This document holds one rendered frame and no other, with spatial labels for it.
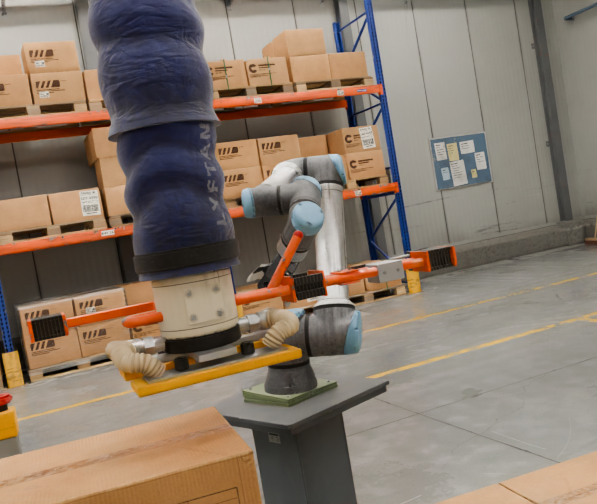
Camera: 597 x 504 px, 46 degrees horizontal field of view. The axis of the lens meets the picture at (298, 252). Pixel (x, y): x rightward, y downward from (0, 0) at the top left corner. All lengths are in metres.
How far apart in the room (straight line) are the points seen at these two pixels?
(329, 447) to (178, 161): 1.39
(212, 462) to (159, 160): 0.59
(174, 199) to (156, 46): 0.30
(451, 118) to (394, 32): 1.75
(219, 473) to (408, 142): 10.74
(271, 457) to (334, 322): 0.53
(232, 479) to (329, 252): 1.23
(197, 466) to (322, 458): 1.17
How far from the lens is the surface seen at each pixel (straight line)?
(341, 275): 1.60
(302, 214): 1.92
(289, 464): 2.47
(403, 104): 11.98
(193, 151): 1.44
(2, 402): 2.00
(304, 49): 9.87
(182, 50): 1.46
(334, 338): 2.38
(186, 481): 1.38
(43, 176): 9.98
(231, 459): 1.38
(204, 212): 1.42
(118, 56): 1.47
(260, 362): 1.42
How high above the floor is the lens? 1.38
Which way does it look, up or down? 3 degrees down
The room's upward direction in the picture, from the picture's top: 10 degrees counter-clockwise
